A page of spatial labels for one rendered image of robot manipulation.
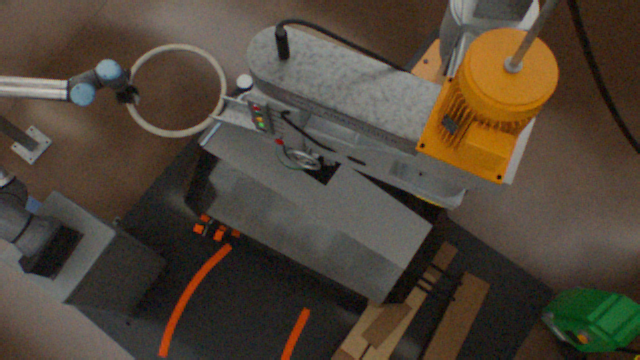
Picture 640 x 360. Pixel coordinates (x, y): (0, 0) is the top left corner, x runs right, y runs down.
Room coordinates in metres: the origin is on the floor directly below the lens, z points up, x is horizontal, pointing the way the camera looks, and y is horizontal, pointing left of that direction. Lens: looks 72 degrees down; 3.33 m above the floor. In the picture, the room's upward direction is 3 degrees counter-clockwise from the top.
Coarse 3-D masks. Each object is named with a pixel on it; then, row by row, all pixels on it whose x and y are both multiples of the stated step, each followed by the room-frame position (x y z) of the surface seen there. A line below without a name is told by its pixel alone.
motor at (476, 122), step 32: (512, 32) 0.74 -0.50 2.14; (480, 64) 0.66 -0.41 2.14; (544, 64) 0.65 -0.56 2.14; (448, 96) 0.67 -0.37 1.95; (480, 96) 0.58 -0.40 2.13; (512, 96) 0.57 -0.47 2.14; (544, 96) 0.57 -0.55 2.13; (448, 128) 0.57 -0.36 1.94; (480, 128) 0.54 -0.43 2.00; (512, 128) 0.53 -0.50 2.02; (448, 160) 0.54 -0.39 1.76; (480, 160) 0.48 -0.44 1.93
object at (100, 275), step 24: (48, 216) 0.69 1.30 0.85; (72, 216) 0.68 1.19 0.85; (96, 216) 0.74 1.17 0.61; (96, 240) 0.56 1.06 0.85; (120, 240) 0.58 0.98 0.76; (72, 264) 0.45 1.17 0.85; (96, 264) 0.46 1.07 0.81; (120, 264) 0.49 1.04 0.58; (144, 264) 0.53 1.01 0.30; (48, 288) 0.35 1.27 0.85; (72, 288) 0.34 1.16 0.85; (96, 288) 0.37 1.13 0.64; (120, 288) 0.40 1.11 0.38; (144, 288) 0.43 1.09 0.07; (120, 312) 0.29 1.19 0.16
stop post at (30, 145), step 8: (0, 120) 1.41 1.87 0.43; (8, 120) 1.46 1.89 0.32; (0, 128) 1.38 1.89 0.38; (8, 128) 1.40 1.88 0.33; (16, 128) 1.42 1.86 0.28; (32, 128) 1.54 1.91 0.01; (8, 136) 1.37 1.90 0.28; (16, 136) 1.39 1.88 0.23; (24, 136) 1.41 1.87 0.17; (32, 136) 1.48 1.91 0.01; (40, 136) 1.48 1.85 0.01; (16, 144) 1.43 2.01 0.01; (24, 144) 1.38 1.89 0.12; (32, 144) 1.41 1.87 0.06; (40, 144) 1.42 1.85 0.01; (48, 144) 1.42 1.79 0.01; (16, 152) 1.38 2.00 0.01; (24, 152) 1.37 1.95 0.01; (32, 152) 1.37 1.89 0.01; (40, 152) 1.37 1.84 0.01; (32, 160) 1.31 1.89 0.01
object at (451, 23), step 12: (456, 0) 1.28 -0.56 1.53; (456, 12) 1.22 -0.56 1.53; (444, 24) 1.26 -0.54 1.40; (456, 24) 1.18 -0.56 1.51; (444, 36) 1.23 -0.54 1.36; (468, 36) 1.12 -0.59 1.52; (444, 48) 1.20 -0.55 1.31; (456, 48) 1.13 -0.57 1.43; (468, 48) 1.07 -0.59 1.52; (456, 60) 1.03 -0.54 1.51
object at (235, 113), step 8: (224, 96) 1.20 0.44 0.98; (224, 104) 1.18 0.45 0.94; (232, 104) 1.17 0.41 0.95; (240, 104) 1.15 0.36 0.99; (224, 112) 1.13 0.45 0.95; (232, 112) 1.13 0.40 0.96; (240, 112) 1.12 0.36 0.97; (248, 112) 1.11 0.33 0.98; (216, 120) 1.09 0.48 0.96; (224, 120) 1.07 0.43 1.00; (232, 120) 1.08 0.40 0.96; (240, 120) 1.07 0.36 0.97; (248, 120) 1.07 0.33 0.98; (240, 128) 1.02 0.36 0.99; (248, 128) 1.00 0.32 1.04; (264, 136) 0.97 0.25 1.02; (312, 152) 0.85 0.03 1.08; (328, 160) 0.79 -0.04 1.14
